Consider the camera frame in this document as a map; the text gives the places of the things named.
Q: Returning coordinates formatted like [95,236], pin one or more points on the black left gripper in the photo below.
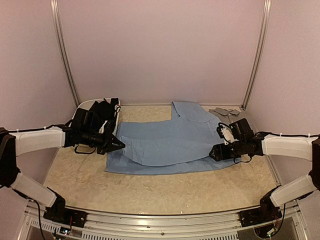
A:
[107,144]

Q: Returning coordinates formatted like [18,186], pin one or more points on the front aluminium frame rail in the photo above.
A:
[103,225]

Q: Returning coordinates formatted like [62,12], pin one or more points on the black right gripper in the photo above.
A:
[219,149]

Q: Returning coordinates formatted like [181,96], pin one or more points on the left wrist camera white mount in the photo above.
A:
[105,125]

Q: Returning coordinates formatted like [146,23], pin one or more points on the black garment in basket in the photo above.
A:
[105,109]

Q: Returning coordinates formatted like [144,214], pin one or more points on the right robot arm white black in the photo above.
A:
[240,139]

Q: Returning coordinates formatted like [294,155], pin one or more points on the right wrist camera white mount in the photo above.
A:
[225,133]

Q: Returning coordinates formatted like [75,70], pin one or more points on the folded grey button shirt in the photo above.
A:
[228,116]

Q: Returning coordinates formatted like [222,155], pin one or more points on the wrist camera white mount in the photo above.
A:
[105,125]
[225,133]

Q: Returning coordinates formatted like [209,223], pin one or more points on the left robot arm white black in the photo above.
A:
[27,143]

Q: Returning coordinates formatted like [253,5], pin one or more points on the left aluminium corner post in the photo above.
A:
[54,4]

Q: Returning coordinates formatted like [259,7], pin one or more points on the light blue long sleeve shirt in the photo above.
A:
[179,145]

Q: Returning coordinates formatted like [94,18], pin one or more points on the aluminium corner post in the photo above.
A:
[258,53]
[54,4]

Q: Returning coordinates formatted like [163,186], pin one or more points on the right aluminium corner post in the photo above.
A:
[258,53]

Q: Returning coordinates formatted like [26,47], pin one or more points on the white plastic laundry basket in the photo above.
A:
[84,119]

